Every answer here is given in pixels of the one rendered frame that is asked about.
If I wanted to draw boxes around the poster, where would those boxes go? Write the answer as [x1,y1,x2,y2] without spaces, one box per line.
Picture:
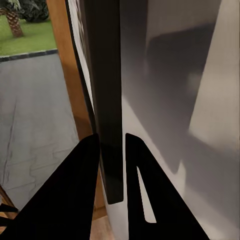
[65,0,124,205]

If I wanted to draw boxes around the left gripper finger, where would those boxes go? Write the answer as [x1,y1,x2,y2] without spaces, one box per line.
[0,216,12,227]
[0,203,18,213]

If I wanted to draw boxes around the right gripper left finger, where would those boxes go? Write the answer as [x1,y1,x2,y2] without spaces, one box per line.
[0,133,100,240]

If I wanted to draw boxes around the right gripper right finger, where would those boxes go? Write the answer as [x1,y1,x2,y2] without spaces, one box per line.
[125,133,210,240]

